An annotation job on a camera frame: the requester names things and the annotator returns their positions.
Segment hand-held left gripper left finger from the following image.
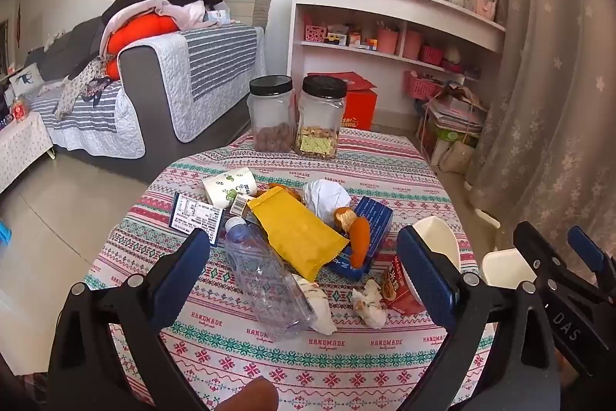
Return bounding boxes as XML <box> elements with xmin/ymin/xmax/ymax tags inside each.
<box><xmin>47</xmin><ymin>228</ymin><xmax>213</xmax><ymax>411</ymax></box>

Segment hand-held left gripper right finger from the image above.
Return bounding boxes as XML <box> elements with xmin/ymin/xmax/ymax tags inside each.
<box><xmin>395</xmin><ymin>225</ymin><xmax>563</xmax><ymax>411</ymax></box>

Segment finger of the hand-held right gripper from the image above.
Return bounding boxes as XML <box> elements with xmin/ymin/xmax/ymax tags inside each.
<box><xmin>567</xmin><ymin>226</ymin><xmax>616</xmax><ymax>296</ymax></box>
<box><xmin>513</xmin><ymin>221</ymin><xmax>600</xmax><ymax>302</ymax></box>

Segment red white snack packet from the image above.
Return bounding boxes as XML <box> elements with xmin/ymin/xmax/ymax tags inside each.
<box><xmin>382</xmin><ymin>254</ymin><xmax>424</xmax><ymax>315</ymax></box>

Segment white plastic bin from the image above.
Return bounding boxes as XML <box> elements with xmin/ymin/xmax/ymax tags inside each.
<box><xmin>482</xmin><ymin>248</ymin><xmax>537</xmax><ymax>287</ymax></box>

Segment white paper cup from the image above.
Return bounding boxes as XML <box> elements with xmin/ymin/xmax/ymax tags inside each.
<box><xmin>413</xmin><ymin>216</ymin><xmax>461</xmax><ymax>296</ymax></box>

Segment white printed tissue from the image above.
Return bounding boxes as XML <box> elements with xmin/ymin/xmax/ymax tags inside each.
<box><xmin>351</xmin><ymin>278</ymin><xmax>387</xmax><ymax>327</ymax></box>
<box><xmin>291</xmin><ymin>273</ymin><xmax>333</xmax><ymax>335</ymax></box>

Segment long orange peel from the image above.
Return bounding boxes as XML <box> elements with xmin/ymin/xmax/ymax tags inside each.
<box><xmin>347</xmin><ymin>217</ymin><xmax>371</xmax><ymax>270</ymax></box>

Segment blue cardboard box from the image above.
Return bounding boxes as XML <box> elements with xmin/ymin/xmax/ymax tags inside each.
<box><xmin>330</xmin><ymin>196</ymin><xmax>394</xmax><ymax>281</ymax></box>

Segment clear plastic bottle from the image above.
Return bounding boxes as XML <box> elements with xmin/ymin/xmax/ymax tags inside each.
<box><xmin>224</xmin><ymin>216</ymin><xmax>318</xmax><ymax>342</ymax></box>

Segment small white drink carton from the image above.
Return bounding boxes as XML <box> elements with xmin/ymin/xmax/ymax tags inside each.
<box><xmin>201</xmin><ymin>167</ymin><xmax>257</xmax><ymax>215</ymax></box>

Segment round orange peel with pith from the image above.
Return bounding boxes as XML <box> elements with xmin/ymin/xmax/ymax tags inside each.
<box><xmin>334</xmin><ymin>207</ymin><xmax>359</xmax><ymax>231</ymax></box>

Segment yellow snack packet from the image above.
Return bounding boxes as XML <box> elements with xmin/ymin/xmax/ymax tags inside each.
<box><xmin>246</xmin><ymin>188</ymin><xmax>350</xmax><ymax>283</ymax></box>

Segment white paper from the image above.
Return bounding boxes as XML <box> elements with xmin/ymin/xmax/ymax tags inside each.
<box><xmin>303</xmin><ymin>179</ymin><xmax>353</xmax><ymax>224</ymax></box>

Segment person's left hand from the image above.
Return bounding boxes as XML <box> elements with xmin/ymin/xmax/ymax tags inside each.
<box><xmin>226</xmin><ymin>376</ymin><xmax>281</xmax><ymax>411</ymax></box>

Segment beige canvas bag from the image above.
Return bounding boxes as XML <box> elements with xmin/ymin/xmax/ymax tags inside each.
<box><xmin>430</xmin><ymin>139</ymin><xmax>477</xmax><ymax>173</ymax></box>

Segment patterned striped tablecloth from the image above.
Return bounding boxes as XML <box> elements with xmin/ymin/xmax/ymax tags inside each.
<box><xmin>84</xmin><ymin>127</ymin><xmax>496</xmax><ymax>411</ymax></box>

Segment stack of papers and boxes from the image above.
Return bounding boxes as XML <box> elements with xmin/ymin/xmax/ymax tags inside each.
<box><xmin>416</xmin><ymin>84</ymin><xmax>487</xmax><ymax>152</ymax></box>

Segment beige floral curtain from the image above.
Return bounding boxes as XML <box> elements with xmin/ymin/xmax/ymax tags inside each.
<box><xmin>464</xmin><ymin>0</ymin><xmax>616</xmax><ymax>258</ymax></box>

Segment grey striped quilted cover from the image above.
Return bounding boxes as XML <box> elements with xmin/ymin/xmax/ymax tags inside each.
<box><xmin>118</xmin><ymin>26</ymin><xmax>267</xmax><ymax>142</ymax></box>
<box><xmin>29</xmin><ymin>79</ymin><xmax>145</xmax><ymax>159</ymax></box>

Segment clear jar with brown nuts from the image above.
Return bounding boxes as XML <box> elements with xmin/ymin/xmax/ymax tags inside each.
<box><xmin>247</xmin><ymin>75</ymin><xmax>295</xmax><ymax>153</ymax></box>

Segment red cardboard box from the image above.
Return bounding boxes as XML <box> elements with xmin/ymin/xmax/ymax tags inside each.
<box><xmin>306</xmin><ymin>71</ymin><xmax>378</xmax><ymax>133</ymax></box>

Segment clear jar with peanuts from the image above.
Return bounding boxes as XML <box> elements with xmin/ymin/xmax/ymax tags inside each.
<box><xmin>295</xmin><ymin>75</ymin><xmax>348</xmax><ymax>160</ymax></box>

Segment large pink plastic basket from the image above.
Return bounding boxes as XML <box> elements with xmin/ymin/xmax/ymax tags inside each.
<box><xmin>404</xmin><ymin>70</ymin><xmax>444</xmax><ymax>100</ymax></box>

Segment small table with dotted cloth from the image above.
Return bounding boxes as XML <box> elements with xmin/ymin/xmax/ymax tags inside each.
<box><xmin>0</xmin><ymin>110</ymin><xmax>55</xmax><ymax>195</ymax></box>

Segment grey sofa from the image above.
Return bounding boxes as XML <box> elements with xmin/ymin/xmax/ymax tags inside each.
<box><xmin>24</xmin><ymin>13</ymin><xmax>268</xmax><ymax>185</ymax></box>

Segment floral patterned cloth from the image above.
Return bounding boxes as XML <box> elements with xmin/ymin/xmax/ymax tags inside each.
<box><xmin>54</xmin><ymin>55</ymin><xmax>111</xmax><ymax>120</ymax></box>

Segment pink pen holder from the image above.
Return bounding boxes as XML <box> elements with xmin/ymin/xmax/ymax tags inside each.
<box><xmin>377</xmin><ymin>27</ymin><xmax>400</xmax><ymax>55</ymax></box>
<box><xmin>402</xmin><ymin>30</ymin><xmax>423</xmax><ymax>60</ymax></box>

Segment orange cushion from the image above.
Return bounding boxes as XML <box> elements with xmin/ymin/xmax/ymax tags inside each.
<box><xmin>107</xmin><ymin>13</ymin><xmax>181</xmax><ymax>79</ymax></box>

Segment white pillow with deer print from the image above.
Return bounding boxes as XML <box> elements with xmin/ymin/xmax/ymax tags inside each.
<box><xmin>8</xmin><ymin>63</ymin><xmax>43</xmax><ymax>96</ymax></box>

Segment pale pink clothing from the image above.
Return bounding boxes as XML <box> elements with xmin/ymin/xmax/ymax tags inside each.
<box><xmin>100</xmin><ymin>0</ymin><xmax>227</xmax><ymax>55</ymax></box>

